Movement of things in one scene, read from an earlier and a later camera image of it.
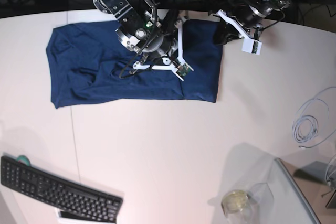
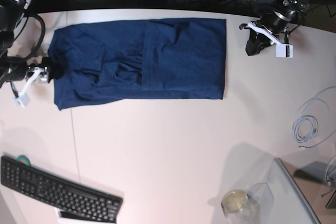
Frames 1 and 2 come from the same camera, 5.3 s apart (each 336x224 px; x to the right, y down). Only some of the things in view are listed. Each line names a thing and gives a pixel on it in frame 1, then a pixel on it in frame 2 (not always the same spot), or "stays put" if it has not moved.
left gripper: x=164 y=52 -> x=48 y=71
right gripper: x=246 y=23 -> x=270 y=28
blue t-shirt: x=86 y=59 stays put
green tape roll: x=23 y=159 stays put
